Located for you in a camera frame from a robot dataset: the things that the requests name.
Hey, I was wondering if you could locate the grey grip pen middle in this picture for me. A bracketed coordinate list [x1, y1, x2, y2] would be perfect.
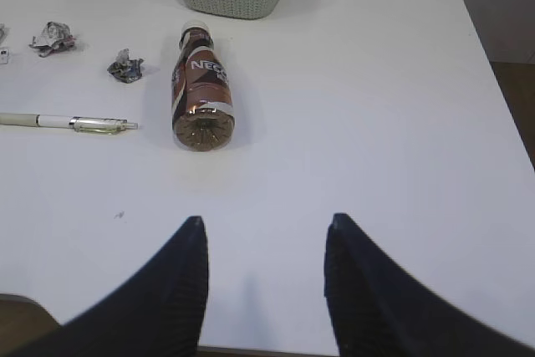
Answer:
[0, 48, 10, 64]

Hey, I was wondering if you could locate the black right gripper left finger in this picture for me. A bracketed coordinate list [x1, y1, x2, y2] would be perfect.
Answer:
[12, 217, 209, 356]

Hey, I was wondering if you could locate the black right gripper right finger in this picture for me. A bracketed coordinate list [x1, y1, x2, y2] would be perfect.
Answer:
[324, 213, 534, 356]

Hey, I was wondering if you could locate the brown coffee drink bottle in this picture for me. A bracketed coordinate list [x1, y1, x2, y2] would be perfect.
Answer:
[171, 20, 235, 151]

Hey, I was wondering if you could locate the grey paper ball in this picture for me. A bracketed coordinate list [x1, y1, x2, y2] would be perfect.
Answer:
[107, 48, 144, 84]

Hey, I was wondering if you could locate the beige grip white pen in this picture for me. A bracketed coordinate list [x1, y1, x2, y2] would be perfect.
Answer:
[1, 113, 139, 135]

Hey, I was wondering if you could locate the white paper ball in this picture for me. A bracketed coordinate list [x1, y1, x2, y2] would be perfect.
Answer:
[28, 22, 75, 58]

